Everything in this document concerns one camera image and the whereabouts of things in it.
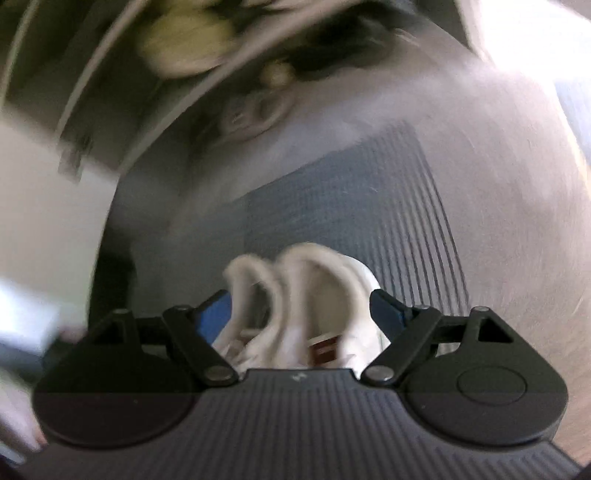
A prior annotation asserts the dark green striped doormat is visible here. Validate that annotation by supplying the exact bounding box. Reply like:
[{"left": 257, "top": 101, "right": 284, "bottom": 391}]
[{"left": 240, "top": 122, "right": 472, "bottom": 324}]

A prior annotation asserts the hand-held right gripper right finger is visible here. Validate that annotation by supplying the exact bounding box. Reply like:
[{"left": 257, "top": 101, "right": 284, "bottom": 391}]
[{"left": 361, "top": 290, "right": 515, "bottom": 386}]

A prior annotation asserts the beige sandal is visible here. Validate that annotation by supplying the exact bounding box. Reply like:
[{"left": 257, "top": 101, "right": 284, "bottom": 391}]
[{"left": 217, "top": 88, "right": 289, "bottom": 141}]

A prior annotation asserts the yellowish slipper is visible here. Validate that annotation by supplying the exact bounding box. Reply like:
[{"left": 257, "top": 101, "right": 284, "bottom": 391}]
[{"left": 139, "top": 7, "right": 236, "bottom": 77}]

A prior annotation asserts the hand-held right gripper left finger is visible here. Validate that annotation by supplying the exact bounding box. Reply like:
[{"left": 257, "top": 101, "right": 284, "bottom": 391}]
[{"left": 88, "top": 290, "right": 240, "bottom": 386}]

